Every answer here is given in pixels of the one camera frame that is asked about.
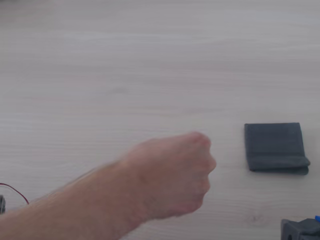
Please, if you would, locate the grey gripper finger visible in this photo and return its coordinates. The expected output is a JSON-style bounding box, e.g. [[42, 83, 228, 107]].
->
[[280, 218, 303, 240]]

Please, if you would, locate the bare human hand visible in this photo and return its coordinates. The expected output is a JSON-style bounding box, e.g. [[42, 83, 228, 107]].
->
[[122, 131, 217, 221]]

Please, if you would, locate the bare human forearm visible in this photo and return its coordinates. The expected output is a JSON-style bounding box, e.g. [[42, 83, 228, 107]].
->
[[0, 156, 151, 240]]

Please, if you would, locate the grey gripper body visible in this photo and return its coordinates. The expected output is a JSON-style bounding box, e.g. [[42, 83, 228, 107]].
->
[[299, 217, 320, 240]]

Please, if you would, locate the red and white cable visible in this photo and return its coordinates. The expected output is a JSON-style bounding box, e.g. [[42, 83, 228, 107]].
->
[[0, 182, 30, 205]]

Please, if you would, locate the folded grey cloth mat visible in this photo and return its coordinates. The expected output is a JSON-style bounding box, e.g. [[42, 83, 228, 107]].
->
[[244, 122, 311, 176]]

